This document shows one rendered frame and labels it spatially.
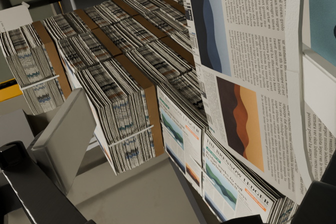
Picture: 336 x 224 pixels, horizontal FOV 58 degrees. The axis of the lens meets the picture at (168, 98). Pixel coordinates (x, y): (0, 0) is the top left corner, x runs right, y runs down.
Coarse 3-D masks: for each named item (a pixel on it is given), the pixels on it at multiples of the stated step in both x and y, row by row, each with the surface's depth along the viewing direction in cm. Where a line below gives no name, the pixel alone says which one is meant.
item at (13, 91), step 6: (0, 84) 204; (6, 84) 203; (12, 84) 203; (18, 84) 202; (0, 90) 198; (6, 90) 200; (12, 90) 203; (18, 90) 205; (0, 96) 201; (6, 96) 203; (12, 96) 205
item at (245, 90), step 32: (192, 0) 32; (224, 0) 26; (256, 0) 23; (192, 32) 34; (224, 32) 28; (256, 32) 24; (224, 64) 30; (256, 64) 26; (224, 96) 33; (256, 96) 27; (224, 128) 36; (256, 128) 29; (288, 128) 25; (256, 160) 31; (288, 160) 26; (288, 192) 28
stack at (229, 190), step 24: (120, 24) 154; (168, 24) 150; (120, 48) 135; (144, 48) 134; (168, 48) 132; (144, 72) 120; (168, 72) 119; (192, 72) 117; (168, 96) 107; (192, 96) 107; (168, 120) 115; (192, 120) 97; (168, 144) 127; (192, 144) 103; (216, 144) 88; (192, 168) 113; (216, 168) 93; (240, 168) 81; (216, 192) 101; (240, 192) 85; (264, 192) 75; (216, 216) 109; (240, 216) 91; (264, 216) 78; (288, 216) 89
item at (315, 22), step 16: (304, 0) 19; (320, 0) 18; (304, 16) 19; (320, 16) 18; (304, 32) 20; (320, 32) 19; (320, 48) 19; (320, 128) 22; (320, 144) 22; (320, 160) 23; (320, 176) 24; (304, 192) 26
